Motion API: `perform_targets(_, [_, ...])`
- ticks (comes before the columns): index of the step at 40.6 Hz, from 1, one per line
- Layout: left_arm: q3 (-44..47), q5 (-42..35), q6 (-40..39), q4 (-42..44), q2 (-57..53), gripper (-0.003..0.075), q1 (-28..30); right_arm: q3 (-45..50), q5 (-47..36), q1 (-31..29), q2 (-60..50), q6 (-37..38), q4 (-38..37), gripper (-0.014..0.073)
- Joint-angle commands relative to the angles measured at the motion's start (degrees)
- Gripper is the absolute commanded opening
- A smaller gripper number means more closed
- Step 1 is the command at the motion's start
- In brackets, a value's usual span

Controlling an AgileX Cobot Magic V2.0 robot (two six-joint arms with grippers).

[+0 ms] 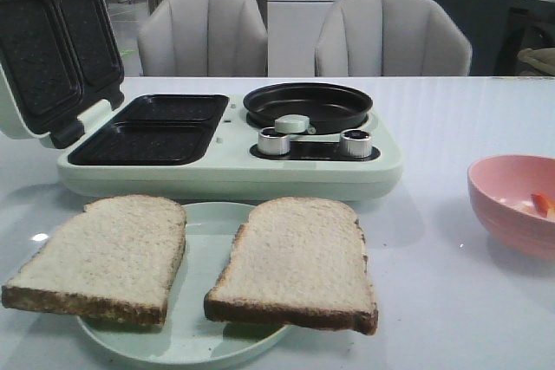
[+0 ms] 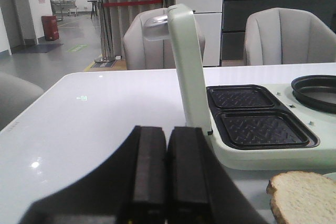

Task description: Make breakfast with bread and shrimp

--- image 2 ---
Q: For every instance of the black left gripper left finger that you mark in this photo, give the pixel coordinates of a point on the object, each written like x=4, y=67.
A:
x=128, y=187

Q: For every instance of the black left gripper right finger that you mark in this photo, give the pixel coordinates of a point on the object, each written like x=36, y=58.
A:
x=200, y=191

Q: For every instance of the white bread slice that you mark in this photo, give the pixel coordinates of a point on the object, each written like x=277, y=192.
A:
x=302, y=197

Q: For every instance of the mint green sandwich maker lid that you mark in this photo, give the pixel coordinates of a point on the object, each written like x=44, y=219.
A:
x=187, y=69

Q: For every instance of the left grey armchair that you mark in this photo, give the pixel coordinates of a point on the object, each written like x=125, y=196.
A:
x=141, y=53

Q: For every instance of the grey armchair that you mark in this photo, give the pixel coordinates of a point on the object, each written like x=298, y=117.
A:
x=287, y=36
x=141, y=53

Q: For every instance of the grey chair at left edge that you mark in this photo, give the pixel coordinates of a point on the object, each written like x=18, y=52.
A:
x=16, y=95

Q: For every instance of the black round frying pan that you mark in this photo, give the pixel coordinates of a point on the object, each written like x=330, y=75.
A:
x=316, y=92

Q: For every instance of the right grey armchair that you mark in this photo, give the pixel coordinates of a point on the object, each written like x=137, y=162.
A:
x=287, y=36

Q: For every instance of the red trash bin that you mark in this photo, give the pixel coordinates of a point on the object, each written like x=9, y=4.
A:
x=50, y=27

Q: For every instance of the dark grey counter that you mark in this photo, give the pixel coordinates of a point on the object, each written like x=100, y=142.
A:
x=236, y=12

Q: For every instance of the red barrier belt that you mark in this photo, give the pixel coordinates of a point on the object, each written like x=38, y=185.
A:
x=133, y=3

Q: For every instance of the white cabinet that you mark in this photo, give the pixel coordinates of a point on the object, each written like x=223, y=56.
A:
x=208, y=14

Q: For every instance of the barrier post base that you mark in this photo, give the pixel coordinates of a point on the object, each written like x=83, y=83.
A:
x=104, y=59

